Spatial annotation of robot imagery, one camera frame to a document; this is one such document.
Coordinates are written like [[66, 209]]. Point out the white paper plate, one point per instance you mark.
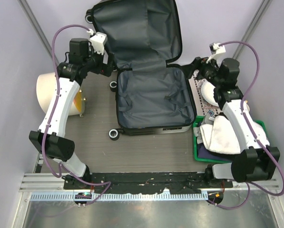
[[207, 92]]

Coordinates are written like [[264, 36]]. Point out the yellow cup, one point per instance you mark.
[[247, 106]]

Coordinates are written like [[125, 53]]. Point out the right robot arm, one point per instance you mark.
[[257, 160]]

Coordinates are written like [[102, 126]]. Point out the purple garment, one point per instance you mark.
[[203, 153]]

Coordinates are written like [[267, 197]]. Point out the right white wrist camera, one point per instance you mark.
[[217, 50]]

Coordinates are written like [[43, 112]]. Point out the patterned placemat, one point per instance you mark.
[[202, 105]]

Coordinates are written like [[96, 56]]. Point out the white towel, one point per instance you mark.
[[223, 138]]

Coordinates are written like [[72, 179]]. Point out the green plastic tray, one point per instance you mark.
[[229, 157]]

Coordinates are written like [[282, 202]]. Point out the black white astronaut suitcase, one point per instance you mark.
[[152, 91]]

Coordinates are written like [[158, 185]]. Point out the black garment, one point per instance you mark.
[[222, 114]]

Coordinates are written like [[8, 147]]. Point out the grey garment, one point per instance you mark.
[[204, 128]]

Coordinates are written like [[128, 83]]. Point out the white cylindrical bin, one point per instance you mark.
[[45, 87]]

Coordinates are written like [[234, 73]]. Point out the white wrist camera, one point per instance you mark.
[[98, 41], [217, 50]]

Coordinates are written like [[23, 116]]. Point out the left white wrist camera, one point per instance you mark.
[[98, 41]]

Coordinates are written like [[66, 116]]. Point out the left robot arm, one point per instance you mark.
[[84, 56]]

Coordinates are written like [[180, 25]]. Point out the orange swing lid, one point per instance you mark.
[[78, 101]]

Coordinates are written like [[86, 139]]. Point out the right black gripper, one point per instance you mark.
[[198, 63]]

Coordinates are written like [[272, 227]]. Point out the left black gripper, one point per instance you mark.
[[104, 69]]

